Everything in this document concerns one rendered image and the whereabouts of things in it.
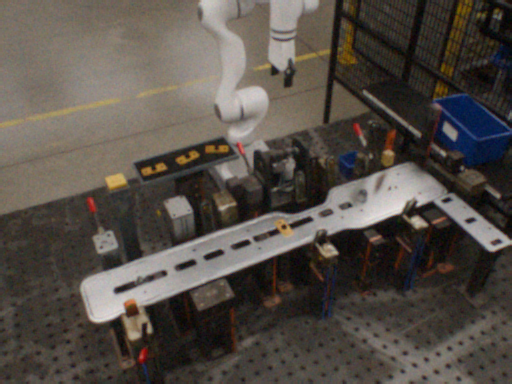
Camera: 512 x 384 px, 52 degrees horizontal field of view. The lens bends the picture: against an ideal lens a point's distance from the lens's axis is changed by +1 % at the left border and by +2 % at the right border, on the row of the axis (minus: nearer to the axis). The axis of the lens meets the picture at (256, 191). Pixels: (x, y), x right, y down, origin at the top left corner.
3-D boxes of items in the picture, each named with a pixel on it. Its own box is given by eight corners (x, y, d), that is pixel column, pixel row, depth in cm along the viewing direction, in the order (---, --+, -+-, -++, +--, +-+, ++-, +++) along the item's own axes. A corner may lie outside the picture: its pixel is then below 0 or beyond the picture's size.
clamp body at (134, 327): (144, 413, 166) (125, 350, 142) (131, 374, 176) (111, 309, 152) (176, 398, 170) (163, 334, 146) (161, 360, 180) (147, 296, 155)
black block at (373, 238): (363, 302, 198) (374, 250, 178) (347, 282, 205) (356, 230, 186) (380, 294, 201) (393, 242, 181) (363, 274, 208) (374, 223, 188)
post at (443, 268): (441, 274, 208) (460, 223, 188) (423, 255, 215) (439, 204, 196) (454, 269, 210) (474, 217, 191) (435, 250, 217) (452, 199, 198)
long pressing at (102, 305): (93, 335, 154) (92, 332, 153) (76, 281, 169) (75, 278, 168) (451, 194, 200) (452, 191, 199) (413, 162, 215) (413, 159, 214)
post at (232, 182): (233, 259, 213) (230, 186, 187) (228, 250, 217) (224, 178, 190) (244, 254, 215) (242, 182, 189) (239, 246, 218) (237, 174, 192)
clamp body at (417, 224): (397, 297, 200) (415, 234, 176) (378, 275, 207) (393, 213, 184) (416, 289, 203) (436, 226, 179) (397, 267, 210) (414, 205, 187)
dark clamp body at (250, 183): (247, 266, 211) (246, 197, 185) (233, 244, 220) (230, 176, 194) (270, 257, 214) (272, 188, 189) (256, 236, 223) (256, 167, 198)
